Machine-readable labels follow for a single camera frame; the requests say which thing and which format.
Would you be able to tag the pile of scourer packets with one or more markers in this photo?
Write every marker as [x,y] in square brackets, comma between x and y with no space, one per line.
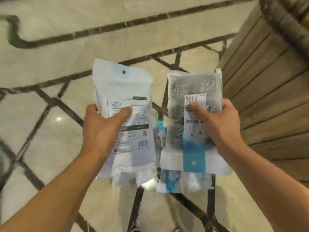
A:
[169,186]

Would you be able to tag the person's left forearm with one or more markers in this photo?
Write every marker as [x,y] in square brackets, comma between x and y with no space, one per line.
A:
[53,198]

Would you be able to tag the person's right forearm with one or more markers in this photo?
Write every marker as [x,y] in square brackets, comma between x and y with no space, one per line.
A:
[270,190]

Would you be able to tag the person's right hand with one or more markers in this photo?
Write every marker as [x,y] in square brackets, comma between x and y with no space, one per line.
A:
[224,128]

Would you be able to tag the person's left hand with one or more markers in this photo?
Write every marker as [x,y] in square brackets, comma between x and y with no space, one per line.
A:
[101,132]

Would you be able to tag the wooden acrylic-bin snack stand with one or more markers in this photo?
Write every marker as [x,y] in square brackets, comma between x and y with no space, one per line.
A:
[270,82]

